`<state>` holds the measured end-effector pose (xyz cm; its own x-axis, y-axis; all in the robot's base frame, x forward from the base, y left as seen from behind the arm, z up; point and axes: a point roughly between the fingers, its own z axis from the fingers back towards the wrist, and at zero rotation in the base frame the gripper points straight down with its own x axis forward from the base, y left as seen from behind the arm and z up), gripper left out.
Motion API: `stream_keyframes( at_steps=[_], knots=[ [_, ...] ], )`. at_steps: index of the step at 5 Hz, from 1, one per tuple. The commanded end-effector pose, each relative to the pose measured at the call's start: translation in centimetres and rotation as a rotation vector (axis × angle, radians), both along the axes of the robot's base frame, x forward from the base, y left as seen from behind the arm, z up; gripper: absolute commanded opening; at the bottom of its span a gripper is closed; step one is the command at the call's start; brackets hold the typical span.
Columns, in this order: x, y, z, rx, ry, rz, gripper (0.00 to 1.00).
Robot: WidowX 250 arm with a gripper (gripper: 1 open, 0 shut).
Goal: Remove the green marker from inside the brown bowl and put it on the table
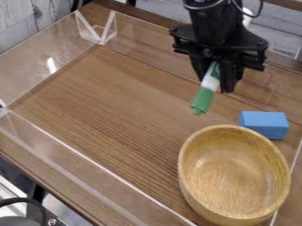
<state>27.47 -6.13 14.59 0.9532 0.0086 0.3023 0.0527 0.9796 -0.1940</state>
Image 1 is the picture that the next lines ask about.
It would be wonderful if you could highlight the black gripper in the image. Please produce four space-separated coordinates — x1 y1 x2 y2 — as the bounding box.
170 25 268 94

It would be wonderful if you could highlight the green white Expo marker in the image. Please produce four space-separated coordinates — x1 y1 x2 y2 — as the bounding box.
191 62 221 116

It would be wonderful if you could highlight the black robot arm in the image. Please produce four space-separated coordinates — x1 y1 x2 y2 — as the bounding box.
170 0 269 93

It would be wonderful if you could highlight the brown wooden bowl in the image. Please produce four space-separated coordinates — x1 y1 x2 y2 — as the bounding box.
177 124 292 226

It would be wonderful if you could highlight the blue sponge block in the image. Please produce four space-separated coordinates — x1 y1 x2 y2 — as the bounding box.
238 111 290 139

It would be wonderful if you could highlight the black equipment lower left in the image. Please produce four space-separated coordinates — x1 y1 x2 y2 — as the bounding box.
0 198 59 226

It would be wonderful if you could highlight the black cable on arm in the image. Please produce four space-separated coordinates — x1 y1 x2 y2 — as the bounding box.
229 0 265 19

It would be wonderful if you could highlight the clear acrylic barrier wall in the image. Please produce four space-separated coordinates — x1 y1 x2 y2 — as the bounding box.
0 4 302 226

